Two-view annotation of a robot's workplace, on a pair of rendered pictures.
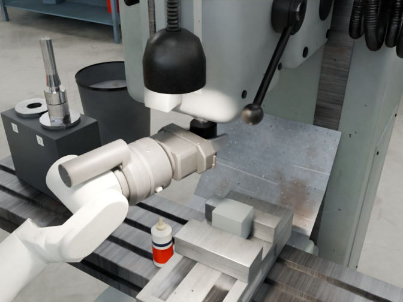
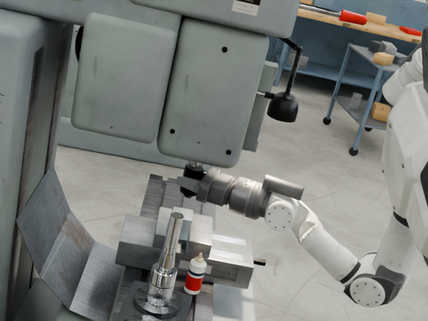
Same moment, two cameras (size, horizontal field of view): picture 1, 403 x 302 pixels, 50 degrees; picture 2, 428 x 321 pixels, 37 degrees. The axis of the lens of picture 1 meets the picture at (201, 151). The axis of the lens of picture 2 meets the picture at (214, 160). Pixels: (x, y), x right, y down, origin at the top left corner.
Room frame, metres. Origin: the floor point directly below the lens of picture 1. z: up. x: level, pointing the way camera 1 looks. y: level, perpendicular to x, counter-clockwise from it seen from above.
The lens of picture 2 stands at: (1.43, 1.15, 1.87)
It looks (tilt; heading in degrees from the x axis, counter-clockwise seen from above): 23 degrees down; 235
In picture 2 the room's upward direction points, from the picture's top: 14 degrees clockwise
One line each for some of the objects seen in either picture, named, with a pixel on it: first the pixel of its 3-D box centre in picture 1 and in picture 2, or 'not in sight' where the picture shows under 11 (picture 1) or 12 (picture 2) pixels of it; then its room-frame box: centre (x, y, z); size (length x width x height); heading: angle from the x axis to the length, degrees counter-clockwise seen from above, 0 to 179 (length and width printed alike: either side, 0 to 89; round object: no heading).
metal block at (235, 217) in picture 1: (232, 222); (180, 223); (0.62, -0.06, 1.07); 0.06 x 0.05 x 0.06; 60
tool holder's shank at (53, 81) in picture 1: (50, 64); (171, 242); (0.89, 0.32, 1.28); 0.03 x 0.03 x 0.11
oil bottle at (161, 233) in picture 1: (162, 240); (196, 271); (0.64, 0.08, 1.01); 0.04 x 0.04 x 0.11
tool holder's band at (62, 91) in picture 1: (54, 90); (164, 270); (0.89, 0.32, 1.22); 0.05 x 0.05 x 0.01
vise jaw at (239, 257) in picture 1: (217, 248); (199, 234); (0.58, -0.03, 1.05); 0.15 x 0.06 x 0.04; 60
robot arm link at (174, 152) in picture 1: (163, 159); (227, 192); (0.59, 0.06, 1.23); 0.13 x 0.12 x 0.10; 44
